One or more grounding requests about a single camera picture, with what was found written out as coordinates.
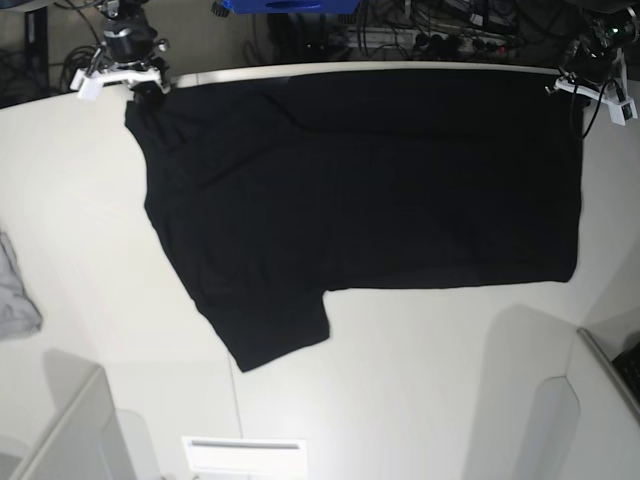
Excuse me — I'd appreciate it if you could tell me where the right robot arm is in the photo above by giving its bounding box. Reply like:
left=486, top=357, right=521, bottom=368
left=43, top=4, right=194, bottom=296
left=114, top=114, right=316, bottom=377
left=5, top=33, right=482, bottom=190
left=98, top=1, right=168, bottom=74

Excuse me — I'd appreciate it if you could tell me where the blue plastic box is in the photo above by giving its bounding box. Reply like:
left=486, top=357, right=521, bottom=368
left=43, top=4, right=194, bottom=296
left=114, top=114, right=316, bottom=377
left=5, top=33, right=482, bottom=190
left=222, top=0, right=360, bottom=14

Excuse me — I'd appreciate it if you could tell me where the white camera bracket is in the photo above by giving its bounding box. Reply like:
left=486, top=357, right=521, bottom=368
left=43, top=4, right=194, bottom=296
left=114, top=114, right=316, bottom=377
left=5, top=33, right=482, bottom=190
left=545, top=50, right=639, bottom=126
left=69, top=67, right=171, bottom=101

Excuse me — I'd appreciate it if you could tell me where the coiled black cable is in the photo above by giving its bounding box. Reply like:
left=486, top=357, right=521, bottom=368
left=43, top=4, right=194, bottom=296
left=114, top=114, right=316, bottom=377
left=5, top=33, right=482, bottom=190
left=58, top=45, right=101, bottom=94

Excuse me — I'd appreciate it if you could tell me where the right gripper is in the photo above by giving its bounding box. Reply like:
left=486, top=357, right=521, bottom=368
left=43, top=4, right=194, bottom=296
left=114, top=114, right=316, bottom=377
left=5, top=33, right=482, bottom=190
left=99, top=14, right=168, bottom=75

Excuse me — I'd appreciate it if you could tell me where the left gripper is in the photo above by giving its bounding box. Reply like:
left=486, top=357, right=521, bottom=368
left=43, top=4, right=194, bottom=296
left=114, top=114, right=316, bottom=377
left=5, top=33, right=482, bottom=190
left=562, top=17, right=639, bottom=85

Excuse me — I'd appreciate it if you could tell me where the white base housing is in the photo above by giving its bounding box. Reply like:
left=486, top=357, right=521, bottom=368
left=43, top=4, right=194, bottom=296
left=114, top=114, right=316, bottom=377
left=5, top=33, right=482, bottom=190
left=11, top=366, right=137, bottom=480
left=576, top=328, right=639, bottom=479

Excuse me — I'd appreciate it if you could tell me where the grey cloth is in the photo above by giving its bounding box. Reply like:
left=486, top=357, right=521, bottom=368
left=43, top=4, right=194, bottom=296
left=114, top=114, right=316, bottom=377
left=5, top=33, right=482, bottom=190
left=1, top=232, right=43, bottom=341

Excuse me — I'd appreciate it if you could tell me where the black camera cable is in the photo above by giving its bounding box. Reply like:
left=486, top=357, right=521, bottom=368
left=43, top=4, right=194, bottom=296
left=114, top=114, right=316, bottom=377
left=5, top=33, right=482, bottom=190
left=567, top=84, right=621, bottom=141

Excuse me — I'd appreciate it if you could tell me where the black T-shirt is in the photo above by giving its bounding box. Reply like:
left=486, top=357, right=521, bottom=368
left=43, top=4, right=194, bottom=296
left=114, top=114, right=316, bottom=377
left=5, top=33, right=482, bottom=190
left=125, top=70, right=583, bottom=372

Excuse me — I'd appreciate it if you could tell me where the black keyboard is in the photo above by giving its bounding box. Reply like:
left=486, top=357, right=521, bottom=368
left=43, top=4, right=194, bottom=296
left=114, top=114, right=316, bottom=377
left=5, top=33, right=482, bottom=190
left=613, top=344, right=640, bottom=400

